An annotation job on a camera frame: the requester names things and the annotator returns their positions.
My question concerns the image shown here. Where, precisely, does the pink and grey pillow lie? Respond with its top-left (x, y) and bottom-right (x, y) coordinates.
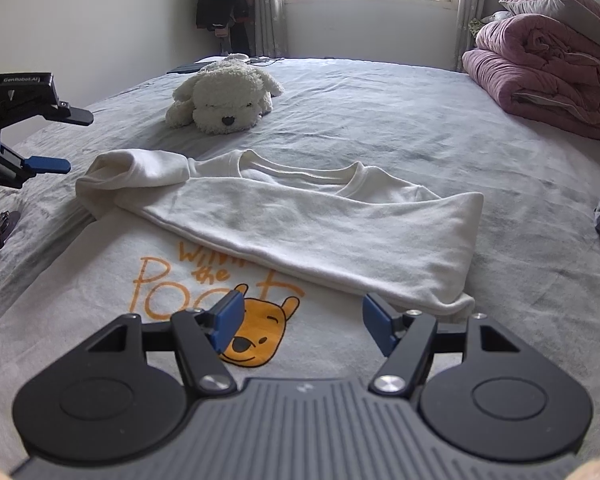
top-left (498, 0), bottom-right (600, 43)

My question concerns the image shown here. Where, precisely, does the grey bed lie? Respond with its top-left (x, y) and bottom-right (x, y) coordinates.
top-left (0, 55), bottom-right (600, 471)

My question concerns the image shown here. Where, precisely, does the white printed sweatshirt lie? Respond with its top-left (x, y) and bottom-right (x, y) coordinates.
top-left (0, 148), bottom-right (484, 466)

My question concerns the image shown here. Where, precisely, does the green patterned cloth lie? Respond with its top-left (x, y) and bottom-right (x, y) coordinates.
top-left (467, 10), bottom-right (511, 36)

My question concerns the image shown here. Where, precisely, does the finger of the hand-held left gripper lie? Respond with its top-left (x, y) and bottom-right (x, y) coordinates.
top-left (45, 102), bottom-right (94, 127)
top-left (21, 156), bottom-right (72, 176)

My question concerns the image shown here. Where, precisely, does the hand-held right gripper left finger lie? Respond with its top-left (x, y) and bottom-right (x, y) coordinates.
top-left (87, 291), bottom-right (245, 395)

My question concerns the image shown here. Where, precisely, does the phone with cable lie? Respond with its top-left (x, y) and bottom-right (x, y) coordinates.
top-left (227, 52), bottom-right (286, 66)

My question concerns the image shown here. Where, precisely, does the pink folded quilt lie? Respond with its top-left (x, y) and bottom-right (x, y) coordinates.
top-left (461, 14), bottom-right (600, 142)

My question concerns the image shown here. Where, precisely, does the white plush dog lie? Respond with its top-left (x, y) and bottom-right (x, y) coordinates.
top-left (165, 58), bottom-right (284, 136)

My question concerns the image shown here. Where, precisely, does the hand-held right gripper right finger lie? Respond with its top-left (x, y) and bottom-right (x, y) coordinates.
top-left (362, 294), bottom-right (515, 396)

